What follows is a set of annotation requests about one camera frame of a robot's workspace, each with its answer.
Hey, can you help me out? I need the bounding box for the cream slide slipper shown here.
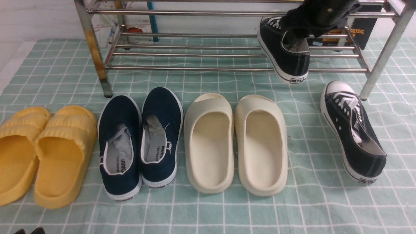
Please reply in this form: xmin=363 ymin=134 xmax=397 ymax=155
xmin=234 ymin=95 xmax=288 ymax=197
xmin=183 ymin=93 xmax=235 ymax=194

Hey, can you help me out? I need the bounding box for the right navy slip-on shoe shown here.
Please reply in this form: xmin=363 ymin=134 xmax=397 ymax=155
xmin=140 ymin=87 xmax=184 ymax=188

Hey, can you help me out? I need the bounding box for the right cream slide slipper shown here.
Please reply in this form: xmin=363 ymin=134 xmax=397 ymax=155
xmin=234 ymin=95 xmax=288 ymax=197

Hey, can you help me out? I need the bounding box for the black box orange text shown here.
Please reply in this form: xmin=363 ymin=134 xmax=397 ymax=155
xmin=322 ymin=4 xmax=383 ymax=50

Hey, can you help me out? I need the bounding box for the black canvas sneaker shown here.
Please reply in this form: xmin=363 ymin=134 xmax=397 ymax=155
xmin=257 ymin=17 xmax=310 ymax=84
xmin=320 ymin=81 xmax=387 ymax=185

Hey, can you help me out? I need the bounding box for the white printed poster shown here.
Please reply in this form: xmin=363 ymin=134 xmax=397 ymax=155
xmin=91 ymin=1 xmax=153 ymax=48

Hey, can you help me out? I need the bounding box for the navy slip-on shoe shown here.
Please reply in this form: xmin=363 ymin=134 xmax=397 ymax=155
xmin=140 ymin=87 xmax=184 ymax=188
xmin=97 ymin=95 xmax=143 ymax=201

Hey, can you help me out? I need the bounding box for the left cream slide slipper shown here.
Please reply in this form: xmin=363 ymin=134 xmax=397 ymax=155
xmin=183 ymin=93 xmax=235 ymax=194

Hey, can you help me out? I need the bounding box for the right yellow slide slipper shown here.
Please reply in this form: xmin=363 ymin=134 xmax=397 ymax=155
xmin=34 ymin=105 xmax=98 ymax=209

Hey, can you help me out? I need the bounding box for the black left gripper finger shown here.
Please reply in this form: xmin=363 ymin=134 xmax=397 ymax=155
xmin=14 ymin=229 xmax=26 ymax=234
xmin=31 ymin=227 xmax=46 ymax=234

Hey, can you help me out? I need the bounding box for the left navy slip-on shoe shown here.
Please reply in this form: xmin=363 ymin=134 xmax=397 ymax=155
xmin=97 ymin=95 xmax=143 ymax=201

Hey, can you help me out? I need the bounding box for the metal shoe rack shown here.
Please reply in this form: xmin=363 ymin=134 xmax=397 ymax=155
xmin=74 ymin=0 xmax=415 ymax=101

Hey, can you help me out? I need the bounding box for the blue pole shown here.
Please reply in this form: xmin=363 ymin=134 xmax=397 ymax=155
xmin=147 ymin=2 xmax=159 ymax=43

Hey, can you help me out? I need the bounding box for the left yellow slide slipper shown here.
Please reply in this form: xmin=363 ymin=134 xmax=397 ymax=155
xmin=0 ymin=107 xmax=51 ymax=206

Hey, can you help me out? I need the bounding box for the yellow slide slipper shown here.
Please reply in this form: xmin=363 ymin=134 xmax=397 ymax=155
xmin=34 ymin=105 xmax=98 ymax=209
xmin=0 ymin=107 xmax=51 ymax=206

